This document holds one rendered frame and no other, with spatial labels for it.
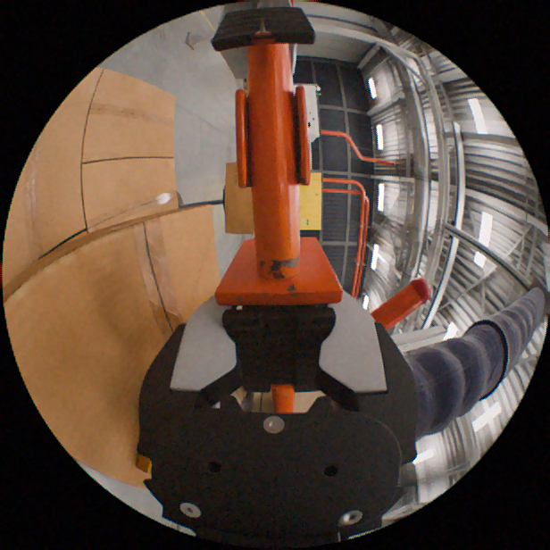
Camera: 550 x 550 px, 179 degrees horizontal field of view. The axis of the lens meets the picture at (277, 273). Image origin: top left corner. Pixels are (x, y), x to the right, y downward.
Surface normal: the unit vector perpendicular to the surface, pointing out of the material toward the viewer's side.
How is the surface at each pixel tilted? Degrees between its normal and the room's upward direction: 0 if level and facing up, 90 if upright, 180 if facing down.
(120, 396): 0
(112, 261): 0
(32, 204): 0
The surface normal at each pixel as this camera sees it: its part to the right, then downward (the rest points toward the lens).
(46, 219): 1.00, -0.02
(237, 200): -0.04, 0.15
